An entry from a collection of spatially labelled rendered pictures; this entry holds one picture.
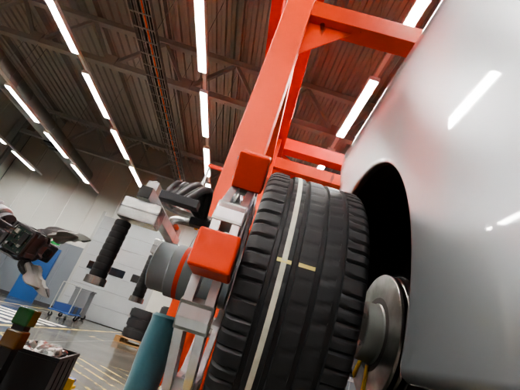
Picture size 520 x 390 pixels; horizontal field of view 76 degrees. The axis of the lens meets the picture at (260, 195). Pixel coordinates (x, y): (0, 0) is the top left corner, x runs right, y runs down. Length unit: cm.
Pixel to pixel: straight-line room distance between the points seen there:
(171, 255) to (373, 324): 54
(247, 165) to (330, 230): 26
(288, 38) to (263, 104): 50
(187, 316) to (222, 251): 15
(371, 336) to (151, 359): 57
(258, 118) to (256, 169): 94
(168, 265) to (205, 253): 32
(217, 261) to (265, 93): 135
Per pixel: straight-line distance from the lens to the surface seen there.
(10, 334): 101
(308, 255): 62
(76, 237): 91
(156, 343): 101
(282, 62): 199
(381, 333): 95
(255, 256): 61
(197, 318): 65
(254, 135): 166
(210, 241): 58
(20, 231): 91
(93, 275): 80
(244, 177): 81
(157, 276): 90
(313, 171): 388
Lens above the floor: 72
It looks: 24 degrees up
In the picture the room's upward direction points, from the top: 18 degrees clockwise
